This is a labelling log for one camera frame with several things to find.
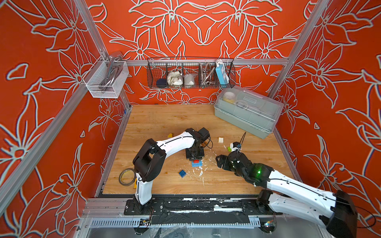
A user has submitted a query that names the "white cloth in basket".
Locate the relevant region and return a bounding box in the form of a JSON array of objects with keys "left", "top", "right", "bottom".
[{"left": 167, "top": 71, "right": 184, "bottom": 87}]

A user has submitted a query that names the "clear plastic bin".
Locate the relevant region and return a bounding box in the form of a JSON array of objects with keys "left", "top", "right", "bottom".
[{"left": 84, "top": 51, "right": 129, "bottom": 99}]

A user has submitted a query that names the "light blue long lego brick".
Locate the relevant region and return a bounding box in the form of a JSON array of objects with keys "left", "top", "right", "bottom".
[{"left": 191, "top": 160, "right": 203, "bottom": 168}]

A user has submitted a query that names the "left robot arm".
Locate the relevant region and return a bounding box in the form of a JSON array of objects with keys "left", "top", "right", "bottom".
[{"left": 133, "top": 128, "right": 210, "bottom": 206}]

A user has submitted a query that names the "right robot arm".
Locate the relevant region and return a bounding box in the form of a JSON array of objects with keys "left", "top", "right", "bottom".
[{"left": 216, "top": 151, "right": 358, "bottom": 238}]

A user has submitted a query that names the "tape roll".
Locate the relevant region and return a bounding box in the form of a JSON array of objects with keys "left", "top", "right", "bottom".
[{"left": 118, "top": 168, "right": 137, "bottom": 186}]

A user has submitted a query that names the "black wire basket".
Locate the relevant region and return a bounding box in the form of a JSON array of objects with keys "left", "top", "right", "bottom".
[{"left": 146, "top": 57, "right": 236, "bottom": 89}]

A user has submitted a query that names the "teal blue lego brick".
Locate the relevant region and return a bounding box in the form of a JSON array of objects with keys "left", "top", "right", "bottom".
[{"left": 179, "top": 170, "right": 187, "bottom": 178}]

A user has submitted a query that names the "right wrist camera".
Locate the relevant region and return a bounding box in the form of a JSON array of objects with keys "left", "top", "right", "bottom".
[{"left": 230, "top": 142, "right": 242, "bottom": 152}]

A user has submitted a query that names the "grey lidded storage box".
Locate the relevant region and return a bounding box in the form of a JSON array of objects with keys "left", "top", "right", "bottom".
[{"left": 214, "top": 86, "right": 284, "bottom": 139}]

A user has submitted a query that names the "light blue box in basket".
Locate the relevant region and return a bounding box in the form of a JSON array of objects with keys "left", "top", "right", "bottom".
[{"left": 215, "top": 59, "right": 229, "bottom": 85}]

